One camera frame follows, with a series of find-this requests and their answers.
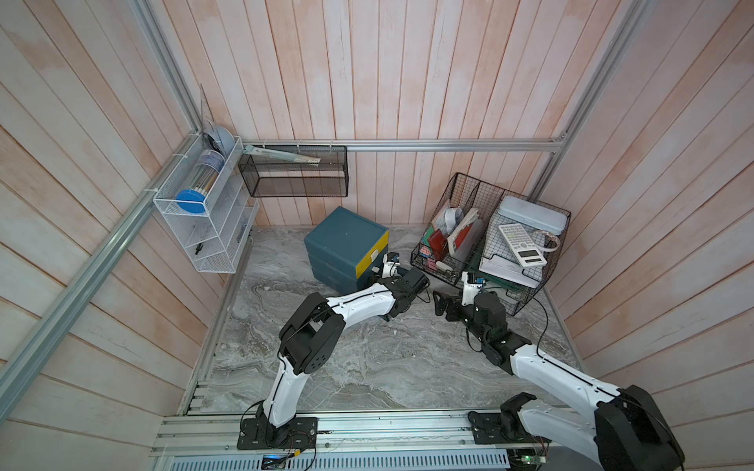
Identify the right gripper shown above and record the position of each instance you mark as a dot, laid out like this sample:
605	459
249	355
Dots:
456	303

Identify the yellow top drawer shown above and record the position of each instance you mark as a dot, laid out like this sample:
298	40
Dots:
372	255

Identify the teal drawer cabinet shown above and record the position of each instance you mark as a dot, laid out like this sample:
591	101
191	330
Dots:
337	244

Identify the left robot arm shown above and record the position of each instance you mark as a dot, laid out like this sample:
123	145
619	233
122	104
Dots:
308	340

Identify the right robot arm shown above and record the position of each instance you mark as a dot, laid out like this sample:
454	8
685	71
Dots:
618	428

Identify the white calculator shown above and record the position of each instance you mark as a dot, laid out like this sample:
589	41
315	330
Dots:
525	251

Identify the white pencil case box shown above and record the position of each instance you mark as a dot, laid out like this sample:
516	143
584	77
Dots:
533	215

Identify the ruler in mesh basket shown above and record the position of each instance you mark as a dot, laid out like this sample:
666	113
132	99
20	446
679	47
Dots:
291	157

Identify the blue capped clear tube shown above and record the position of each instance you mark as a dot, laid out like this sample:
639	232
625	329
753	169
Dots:
193	196

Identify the grey round disc on shelf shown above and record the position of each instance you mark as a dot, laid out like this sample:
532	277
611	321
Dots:
220	140

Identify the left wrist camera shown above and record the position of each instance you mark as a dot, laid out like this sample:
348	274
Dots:
391	264

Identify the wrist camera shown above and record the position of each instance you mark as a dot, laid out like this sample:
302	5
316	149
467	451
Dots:
391	264
472	285

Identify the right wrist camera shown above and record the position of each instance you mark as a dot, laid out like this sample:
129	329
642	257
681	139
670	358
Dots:
472	285

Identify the black wire desk organizer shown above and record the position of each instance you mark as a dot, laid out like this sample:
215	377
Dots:
465	191

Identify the black mesh wall basket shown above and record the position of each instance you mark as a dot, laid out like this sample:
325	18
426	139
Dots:
274	178

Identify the white wire wall shelf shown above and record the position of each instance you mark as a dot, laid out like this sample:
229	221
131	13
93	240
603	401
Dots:
206	204

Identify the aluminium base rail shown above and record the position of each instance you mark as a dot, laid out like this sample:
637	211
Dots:
387	440

